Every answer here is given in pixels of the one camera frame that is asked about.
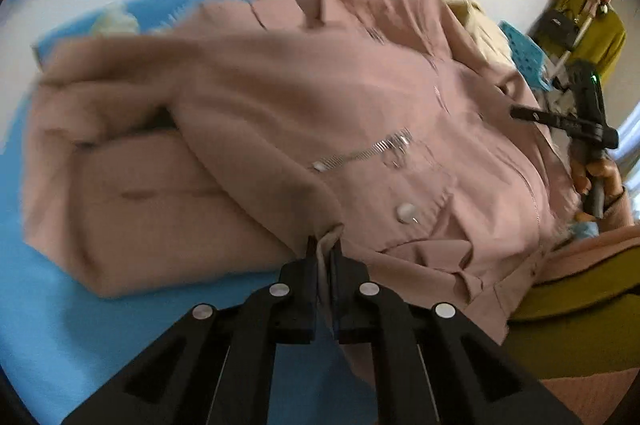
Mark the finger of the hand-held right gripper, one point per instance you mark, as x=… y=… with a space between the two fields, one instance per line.
x=542 y=117

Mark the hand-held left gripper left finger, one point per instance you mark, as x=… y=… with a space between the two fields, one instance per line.
x=310 y=290

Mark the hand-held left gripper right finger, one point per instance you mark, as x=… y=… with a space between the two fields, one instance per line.
x=339 y=295

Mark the pink zip jacket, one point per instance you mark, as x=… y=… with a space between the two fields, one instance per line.
x=300 y=105

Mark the black shoulder bag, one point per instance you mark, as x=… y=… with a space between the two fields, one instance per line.
x=557 y=30

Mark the person's right forearm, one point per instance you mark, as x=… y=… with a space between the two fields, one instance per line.
x=600 y=250

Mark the person's right hand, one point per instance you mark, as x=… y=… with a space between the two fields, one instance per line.
x=610 y=172

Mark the turquoise plastic basket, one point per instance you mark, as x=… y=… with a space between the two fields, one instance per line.
x=525 y=55

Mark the white coat rack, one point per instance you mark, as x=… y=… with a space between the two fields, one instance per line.
x=575 y=40

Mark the hanging olive green garment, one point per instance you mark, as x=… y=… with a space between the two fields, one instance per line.
x=605 y=35

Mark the person's olive green clothing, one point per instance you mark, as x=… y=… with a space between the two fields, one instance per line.
x=575 y=330

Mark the blue bed sheet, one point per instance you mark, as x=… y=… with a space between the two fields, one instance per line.
x=50 y=330

